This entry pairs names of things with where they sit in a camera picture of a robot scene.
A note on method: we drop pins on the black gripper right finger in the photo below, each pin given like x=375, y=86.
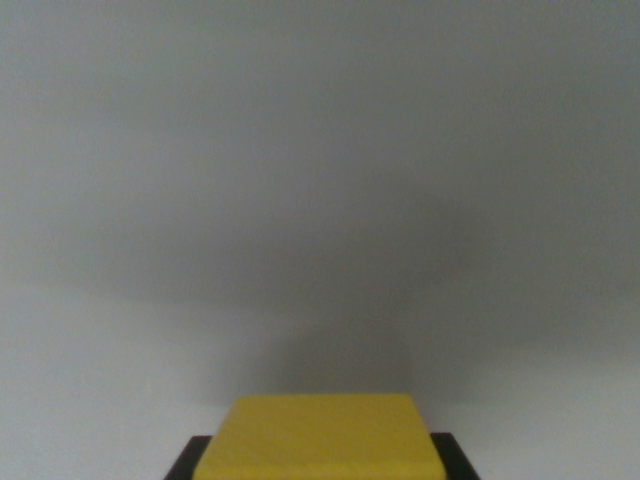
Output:
x=457, y=457

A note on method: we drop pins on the white plastic tray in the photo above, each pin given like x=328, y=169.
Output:
x=320, y=200

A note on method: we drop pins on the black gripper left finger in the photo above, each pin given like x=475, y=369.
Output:
x=190, y=457

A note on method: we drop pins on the yellow cube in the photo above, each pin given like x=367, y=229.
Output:
x=320, y=440

